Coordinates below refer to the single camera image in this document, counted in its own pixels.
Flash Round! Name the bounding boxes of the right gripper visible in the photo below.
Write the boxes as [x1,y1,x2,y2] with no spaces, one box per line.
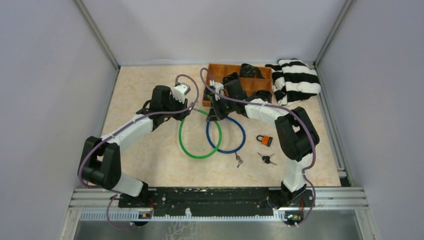
[206,95,236,122]

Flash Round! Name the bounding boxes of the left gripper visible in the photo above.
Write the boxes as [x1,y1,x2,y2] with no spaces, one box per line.
[163,93,191,121]

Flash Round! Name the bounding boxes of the green cable lock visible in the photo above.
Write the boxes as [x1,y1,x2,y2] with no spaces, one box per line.
[177,108,224,160]

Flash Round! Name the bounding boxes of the blue cable lock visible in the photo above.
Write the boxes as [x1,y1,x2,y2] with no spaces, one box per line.
[205,115,247,155]

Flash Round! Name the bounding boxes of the blue lock key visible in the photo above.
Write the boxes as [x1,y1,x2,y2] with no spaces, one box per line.
[234,152,244,168]

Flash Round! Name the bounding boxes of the orange padlock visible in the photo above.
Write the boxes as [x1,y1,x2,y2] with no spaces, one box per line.
[256,135,273,147]

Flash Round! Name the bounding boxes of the black padlock keys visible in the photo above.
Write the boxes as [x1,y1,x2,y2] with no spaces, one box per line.
[257,152,277,166]

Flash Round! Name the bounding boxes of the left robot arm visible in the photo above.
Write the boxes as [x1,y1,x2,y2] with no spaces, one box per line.
[77,83,191,207]

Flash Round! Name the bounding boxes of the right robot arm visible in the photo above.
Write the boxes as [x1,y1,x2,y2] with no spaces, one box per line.
[205,79,320,206]

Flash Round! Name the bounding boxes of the wooden compartment tray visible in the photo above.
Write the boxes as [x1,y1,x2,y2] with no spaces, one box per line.
[208,63,273,103]

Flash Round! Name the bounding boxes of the rolled green tie, unrolling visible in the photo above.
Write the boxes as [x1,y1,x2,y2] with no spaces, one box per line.
[239,63,264,79]

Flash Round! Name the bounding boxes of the rolled dark tie, front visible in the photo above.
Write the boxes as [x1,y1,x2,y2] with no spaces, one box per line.
[253,89,273,103]

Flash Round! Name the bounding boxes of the black white striped towel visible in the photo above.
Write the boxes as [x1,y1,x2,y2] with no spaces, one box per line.
[265,58,322,106]

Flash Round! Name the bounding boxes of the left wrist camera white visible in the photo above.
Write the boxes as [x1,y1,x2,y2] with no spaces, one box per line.
[172,83,191,103]

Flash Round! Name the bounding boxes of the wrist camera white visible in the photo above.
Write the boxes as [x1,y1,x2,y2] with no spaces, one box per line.
[172,83,191,103]
[209,80,224,101]

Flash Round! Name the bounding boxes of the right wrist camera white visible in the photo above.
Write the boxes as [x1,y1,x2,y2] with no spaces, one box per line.
[209,80,224,101]

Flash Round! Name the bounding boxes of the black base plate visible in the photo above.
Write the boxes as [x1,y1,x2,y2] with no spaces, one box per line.
[118,187,314,217]

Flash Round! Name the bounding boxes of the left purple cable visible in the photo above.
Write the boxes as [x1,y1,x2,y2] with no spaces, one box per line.
[77,74,200,230]

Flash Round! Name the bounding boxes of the purple cable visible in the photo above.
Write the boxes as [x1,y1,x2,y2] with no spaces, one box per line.
[77,74,200,230]
[199,67,318,228]

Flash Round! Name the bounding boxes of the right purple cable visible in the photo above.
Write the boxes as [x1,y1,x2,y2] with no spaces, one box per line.
[199,67,318,228]

